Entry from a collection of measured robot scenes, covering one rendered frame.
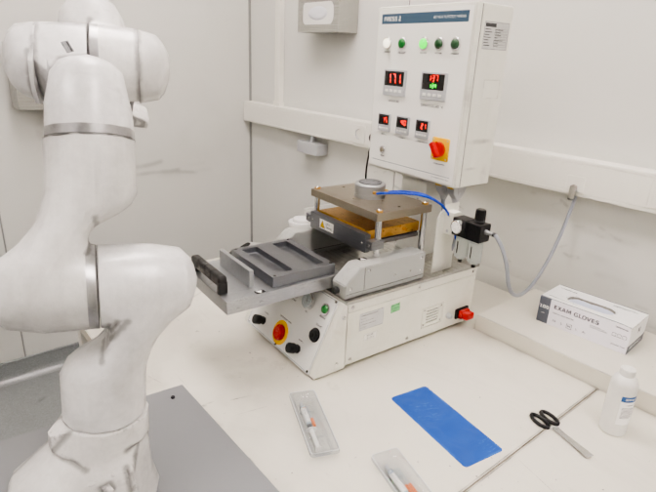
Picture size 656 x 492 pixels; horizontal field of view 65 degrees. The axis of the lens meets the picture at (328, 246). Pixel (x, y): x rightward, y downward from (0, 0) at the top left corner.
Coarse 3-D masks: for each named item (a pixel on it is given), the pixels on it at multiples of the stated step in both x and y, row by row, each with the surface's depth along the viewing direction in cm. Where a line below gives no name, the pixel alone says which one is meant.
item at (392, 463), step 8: (392, 448) 95; (376, 456) 93; (384, 456) 93; (392, 456) 93; (400, 456) 93; (384, 464) 91; (392, 464) 91; (400, 464) 91; (408, 464) 91; (384, 472) 89; (392, 472) 89; (400, 472) 89; (408, 472) 89; (416, 472) 89; (392, 480) 87; (400, 480) 88; (408, 480) 88; (416, 480) 88; (400, 488) 86; (408, 488) 86; (416, 488) 86; (424, 488) 86
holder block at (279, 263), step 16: (288, 240) 132; (240, 256) 121; (256, 256) 125; (272, 256) 122; (288, 256) 122; (304, 256) 126; (320, 256) 123; (256, 272) 116; (272, 272) 112; (288, 272) 113; (304, 272) 115; (320, 272) 117
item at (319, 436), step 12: (300, 396) 108; (312, 396) 108; (300, 408) 104; (312, 408) 104; (300, 420) 101; (312, 420) 101; (324, 420) 101; (312, 432) 98; (324, 432) 98; (312, 444) 95; (324, 444) 95; (336, 444) 95
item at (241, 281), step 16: (224, 256) 119; (224, 272) 118; (240, 272) 113; (336, 272) 120; (208, 288) 111; (240, 288) 110; (256, 288) 110; (272, 288) 111; (288, 288) 112; (304, 288) 115; (320, 288) 118; (224, 304) 105; (240, 304) 106; (256, 304) 108
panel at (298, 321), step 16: (272, 304) 134; (288, 304) 130; (320, 304) 121; (336, 304) 117; (272, 320) 132; (288, 320) 128; (304, 320) 124; (320, 320) 120; (272, 336) 131; (288, 336) 126; (304, 336) 122; (320, 336) 118; (304, 352) 121; (304, 368) 120
